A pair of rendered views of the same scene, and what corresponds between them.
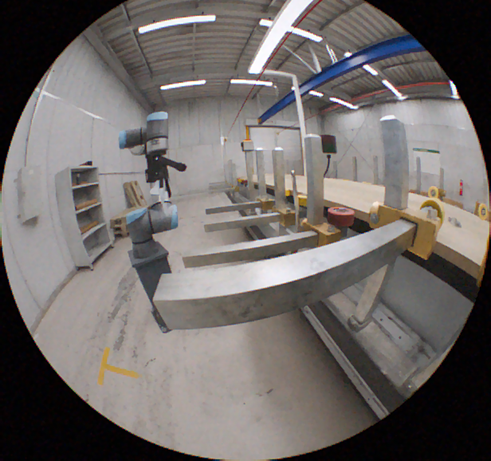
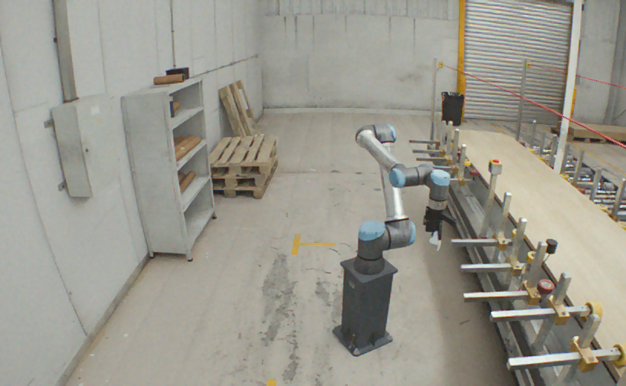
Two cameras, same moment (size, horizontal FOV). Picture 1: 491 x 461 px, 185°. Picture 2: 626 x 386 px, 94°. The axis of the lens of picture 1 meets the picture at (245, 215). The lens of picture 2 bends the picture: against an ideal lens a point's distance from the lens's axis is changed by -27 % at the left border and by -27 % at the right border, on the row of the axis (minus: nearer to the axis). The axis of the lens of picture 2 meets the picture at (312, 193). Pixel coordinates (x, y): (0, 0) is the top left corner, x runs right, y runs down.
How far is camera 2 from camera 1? 1.44 m
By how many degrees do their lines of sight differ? 18
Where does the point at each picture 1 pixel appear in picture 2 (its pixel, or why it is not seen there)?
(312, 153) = (538, 253)
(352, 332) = (532, 351)
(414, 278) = not seen: hidden behind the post
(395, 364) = (548, 376)
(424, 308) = not seen: hidden behind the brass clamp
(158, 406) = not seen: outside the picture
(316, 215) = (530, 283)
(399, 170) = (558, 292)
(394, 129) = (562, 280)
